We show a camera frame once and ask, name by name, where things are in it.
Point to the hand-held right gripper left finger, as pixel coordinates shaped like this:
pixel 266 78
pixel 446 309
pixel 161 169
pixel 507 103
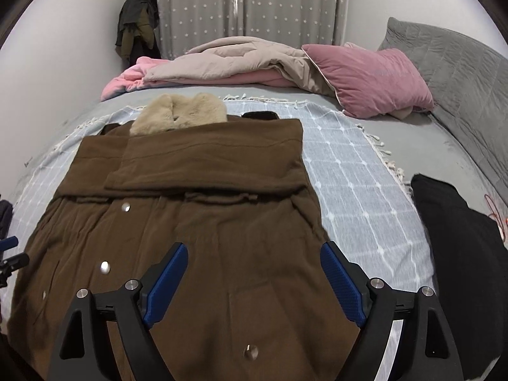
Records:
pixel 166 285

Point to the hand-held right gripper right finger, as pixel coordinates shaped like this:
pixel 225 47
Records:
pixel 343 285

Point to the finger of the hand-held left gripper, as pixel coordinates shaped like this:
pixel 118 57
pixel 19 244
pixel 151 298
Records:
pixel 8 243
pixel 16 262

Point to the brown coat with fur collar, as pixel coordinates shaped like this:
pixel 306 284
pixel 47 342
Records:
pixel 198 226

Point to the hanging dark clothes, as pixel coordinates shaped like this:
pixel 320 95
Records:
pixel 137 16

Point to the black puffer jacket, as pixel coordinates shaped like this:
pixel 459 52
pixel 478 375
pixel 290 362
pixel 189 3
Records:
pixel 4 216

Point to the black folded garment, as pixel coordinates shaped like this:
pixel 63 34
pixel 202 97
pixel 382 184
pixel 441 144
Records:
pixel 456 266

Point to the light blue checked blanket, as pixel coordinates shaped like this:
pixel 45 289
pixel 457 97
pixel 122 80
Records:
pixel 357 166

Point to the grey bed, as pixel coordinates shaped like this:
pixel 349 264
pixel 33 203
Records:
pixel 428 139

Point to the small beige cloth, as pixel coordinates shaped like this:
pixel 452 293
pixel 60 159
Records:
pixel 401 113

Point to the small black object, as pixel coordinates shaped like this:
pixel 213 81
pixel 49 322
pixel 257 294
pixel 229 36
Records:
pixel 260 115

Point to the pink pillow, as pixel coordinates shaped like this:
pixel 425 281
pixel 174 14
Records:
pixel 365 75

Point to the pink and beige comforter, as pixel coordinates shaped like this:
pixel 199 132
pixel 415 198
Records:
pixel 222 59

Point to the grey star-print curtain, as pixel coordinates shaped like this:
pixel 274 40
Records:
pixel 238 4

